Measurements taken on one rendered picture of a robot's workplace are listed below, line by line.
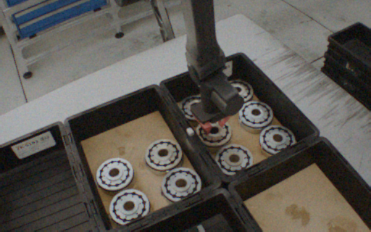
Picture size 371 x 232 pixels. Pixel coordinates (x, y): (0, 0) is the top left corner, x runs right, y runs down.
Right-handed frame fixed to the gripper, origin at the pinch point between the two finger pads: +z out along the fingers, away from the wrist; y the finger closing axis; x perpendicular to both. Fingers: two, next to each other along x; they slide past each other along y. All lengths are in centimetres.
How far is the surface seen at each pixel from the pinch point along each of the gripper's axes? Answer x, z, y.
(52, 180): 13.0, 3.5, -46.6
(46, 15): 188, 41, -18
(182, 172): -6.5, 1.2, -14.4
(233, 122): 1.5, 4.2, 8.3
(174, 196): -11.8, 1.2, -19.8
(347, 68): 18, 39, 97
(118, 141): 15.1, 3.6, -23.8
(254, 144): -8.8, 4.4, 8.1
